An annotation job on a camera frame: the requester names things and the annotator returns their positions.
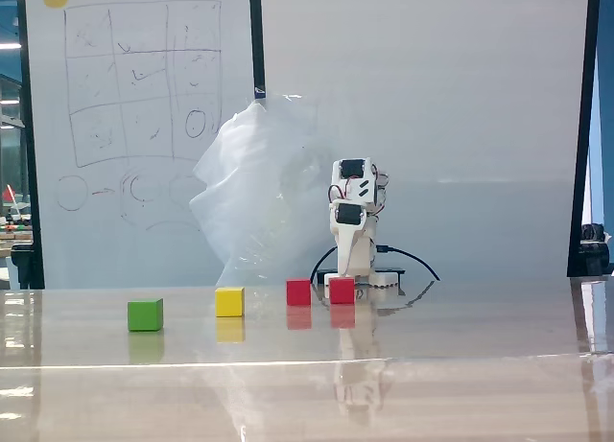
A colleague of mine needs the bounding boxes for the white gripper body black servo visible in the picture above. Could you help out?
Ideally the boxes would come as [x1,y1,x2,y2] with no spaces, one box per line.
[328,199,370,233]

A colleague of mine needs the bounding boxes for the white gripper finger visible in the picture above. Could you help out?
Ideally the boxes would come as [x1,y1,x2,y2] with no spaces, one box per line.
[348,221,374,276]
[331,223,355,276]

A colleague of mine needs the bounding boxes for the red cube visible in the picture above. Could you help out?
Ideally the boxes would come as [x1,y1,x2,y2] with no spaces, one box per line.
[329,277,357,305]
[286,278,313,307]

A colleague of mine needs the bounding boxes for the yellow cube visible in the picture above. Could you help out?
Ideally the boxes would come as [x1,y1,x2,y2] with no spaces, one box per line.
[215,287,246,318]

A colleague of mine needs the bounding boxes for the green cube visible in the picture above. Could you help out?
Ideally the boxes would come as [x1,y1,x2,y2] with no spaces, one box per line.
[127,297,164,333]

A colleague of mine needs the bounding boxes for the translucent plastic sheet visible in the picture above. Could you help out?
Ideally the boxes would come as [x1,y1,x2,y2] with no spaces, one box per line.
[188,92,346,288]

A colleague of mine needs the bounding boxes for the plain white board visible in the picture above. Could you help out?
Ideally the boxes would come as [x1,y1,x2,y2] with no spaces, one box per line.
[261,0,589,283]

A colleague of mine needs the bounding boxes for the black board foot caster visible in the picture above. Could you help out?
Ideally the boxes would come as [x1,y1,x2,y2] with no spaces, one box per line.
[579,223,611,276]
[10,243,35,290]

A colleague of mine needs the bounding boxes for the whiteboard with marker drawings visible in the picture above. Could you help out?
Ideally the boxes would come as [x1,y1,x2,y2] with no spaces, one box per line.
[23,0,255,290]

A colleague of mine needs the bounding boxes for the cluttered background workbench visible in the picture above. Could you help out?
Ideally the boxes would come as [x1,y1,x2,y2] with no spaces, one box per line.
[0,182,34,244]

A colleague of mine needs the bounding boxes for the black cable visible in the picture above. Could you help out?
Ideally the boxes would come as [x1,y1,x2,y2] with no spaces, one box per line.
[375,244,441,283]
[309,246,338,284]

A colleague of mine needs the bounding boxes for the white perforated base plate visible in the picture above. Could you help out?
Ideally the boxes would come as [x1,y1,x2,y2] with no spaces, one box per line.
[323,270,400,299]

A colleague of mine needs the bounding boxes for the black board frame post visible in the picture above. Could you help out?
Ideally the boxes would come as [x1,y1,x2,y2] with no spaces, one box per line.
[248,0,268,102]
[15,0,46,290]
[566,0,602,278]

